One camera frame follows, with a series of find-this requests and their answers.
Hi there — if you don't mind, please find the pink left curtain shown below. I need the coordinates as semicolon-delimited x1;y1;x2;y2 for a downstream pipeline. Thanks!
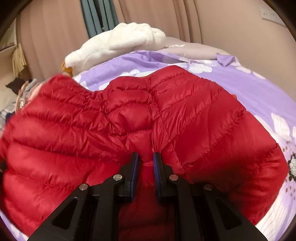
16;0;88;80

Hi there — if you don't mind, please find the purple floral duvet cover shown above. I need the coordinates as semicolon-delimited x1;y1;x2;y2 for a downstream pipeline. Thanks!
0;50;296;241

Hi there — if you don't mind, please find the white wall shelf unit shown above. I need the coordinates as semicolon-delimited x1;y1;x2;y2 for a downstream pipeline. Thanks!
1;19;17;57

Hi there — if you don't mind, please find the blue-grey sheer curtain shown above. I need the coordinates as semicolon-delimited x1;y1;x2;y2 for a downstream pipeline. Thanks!
80;0;119;38

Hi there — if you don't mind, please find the tan folded garment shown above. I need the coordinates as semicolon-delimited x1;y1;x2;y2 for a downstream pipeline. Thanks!
15;81;29;113

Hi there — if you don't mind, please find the plaid grey blanket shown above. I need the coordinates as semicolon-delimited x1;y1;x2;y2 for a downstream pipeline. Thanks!
0;102;16;128

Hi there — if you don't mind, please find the grey bed blanket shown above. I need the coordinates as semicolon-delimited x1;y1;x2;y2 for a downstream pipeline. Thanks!
159;37;230;60

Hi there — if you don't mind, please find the yellow hanging fringe cloth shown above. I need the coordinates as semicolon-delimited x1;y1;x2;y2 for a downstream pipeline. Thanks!
12;44;27;77

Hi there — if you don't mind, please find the dark brown cushion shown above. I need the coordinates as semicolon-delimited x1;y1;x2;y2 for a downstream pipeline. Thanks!
6;78;25;95

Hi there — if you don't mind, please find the white wall power strip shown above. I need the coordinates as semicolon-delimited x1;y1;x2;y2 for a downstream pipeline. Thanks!
260;8;285;27

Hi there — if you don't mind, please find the pink right curtain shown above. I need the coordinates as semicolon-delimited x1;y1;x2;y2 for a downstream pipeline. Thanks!
113;0;202;43

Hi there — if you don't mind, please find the red quilted down jacket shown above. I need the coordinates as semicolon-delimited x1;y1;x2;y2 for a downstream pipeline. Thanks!
0;65;290;241

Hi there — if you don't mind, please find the pink folded garment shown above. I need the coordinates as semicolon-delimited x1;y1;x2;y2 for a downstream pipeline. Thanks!
24;79;49;105

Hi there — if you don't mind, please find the pink curtain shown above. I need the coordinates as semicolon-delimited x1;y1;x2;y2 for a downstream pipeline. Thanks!
113;0;202;43
16;0;88;80

